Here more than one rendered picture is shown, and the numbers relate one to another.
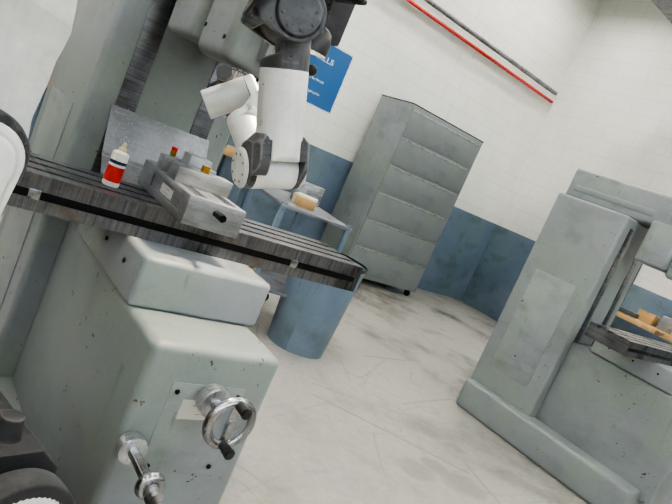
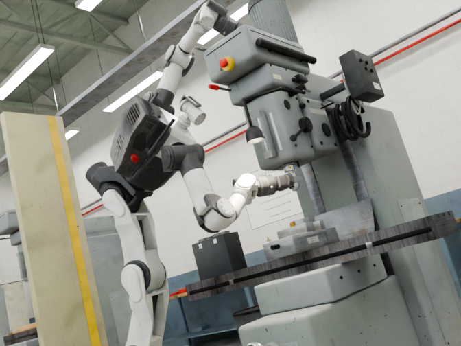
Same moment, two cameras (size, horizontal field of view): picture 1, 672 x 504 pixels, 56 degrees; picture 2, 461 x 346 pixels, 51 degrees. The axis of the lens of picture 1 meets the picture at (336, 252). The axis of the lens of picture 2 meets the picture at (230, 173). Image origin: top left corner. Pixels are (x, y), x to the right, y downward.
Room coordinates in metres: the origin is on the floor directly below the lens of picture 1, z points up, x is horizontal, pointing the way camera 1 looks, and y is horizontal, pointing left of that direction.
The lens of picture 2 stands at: (0.92, -1.57, 0.91)
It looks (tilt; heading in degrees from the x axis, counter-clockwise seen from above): 12 degrees up; 78
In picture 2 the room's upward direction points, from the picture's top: 15 degrees counter-clockwise
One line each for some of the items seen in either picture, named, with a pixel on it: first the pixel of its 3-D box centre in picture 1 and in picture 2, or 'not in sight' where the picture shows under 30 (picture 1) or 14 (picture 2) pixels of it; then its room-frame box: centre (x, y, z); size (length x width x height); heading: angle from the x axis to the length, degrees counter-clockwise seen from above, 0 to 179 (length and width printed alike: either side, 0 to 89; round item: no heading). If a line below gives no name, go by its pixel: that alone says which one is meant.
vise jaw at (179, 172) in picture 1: (200, 179); (295, 231); (1.55, 0.38, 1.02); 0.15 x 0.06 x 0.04; 128
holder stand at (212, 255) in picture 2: not in sight; (218, 255); (1.28, 0.85, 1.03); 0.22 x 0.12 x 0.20; 131
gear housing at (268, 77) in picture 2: not in sight; (270, 89); (1.65, 0.43, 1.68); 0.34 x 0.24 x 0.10; 40
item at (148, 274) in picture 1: (168, 256); (323, 281); (1.61, 0.40, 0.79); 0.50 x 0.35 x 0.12; 40
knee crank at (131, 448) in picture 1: (143, 472); not in sight; (1.11, 0.17, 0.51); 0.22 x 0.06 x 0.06; 40
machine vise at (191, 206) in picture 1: (191, 189); (301, 238); (1.57, 0.40, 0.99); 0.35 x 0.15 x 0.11; 38
